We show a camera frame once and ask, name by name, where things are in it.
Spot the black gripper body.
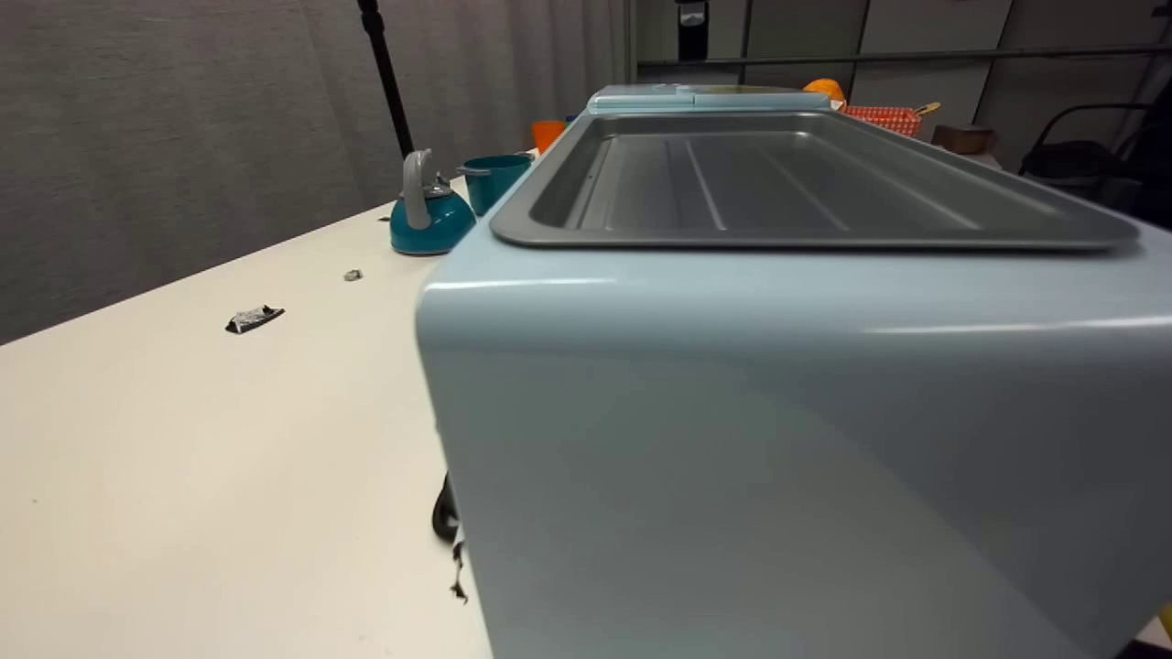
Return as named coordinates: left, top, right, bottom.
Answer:
left=673, top=0, right=715, bottom=66

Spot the light blue toaster oven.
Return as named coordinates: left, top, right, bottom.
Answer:
left=409, top=81, right=1172, bottom=659

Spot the orange ball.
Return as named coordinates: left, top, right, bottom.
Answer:
left=802, top=73, right=851, bottom=111

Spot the grey baking tray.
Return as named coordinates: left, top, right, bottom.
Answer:
left=489, top=107, right=1147, bottom=257

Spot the orange cup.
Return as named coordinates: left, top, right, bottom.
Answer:
left=528, top=118, right=570, bottom=157

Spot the red basket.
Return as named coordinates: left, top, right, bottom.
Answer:
left=839, top=97, right=946, bottom=143

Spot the teal cup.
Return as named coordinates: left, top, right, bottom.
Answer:
left=457, top=150, right=538, bottom=219

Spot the brown bowl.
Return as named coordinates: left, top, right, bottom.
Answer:
left=929, top=122, right=999, bottom=162

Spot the black tripod pole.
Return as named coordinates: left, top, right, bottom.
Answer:
left=351, top=0, right=418, bottom=162

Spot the black chair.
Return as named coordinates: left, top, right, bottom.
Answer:
left=1019, top=97, right=1172, bottom=230

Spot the black power cable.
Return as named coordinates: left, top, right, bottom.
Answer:
left=430, top=471, right=472, bottom=603

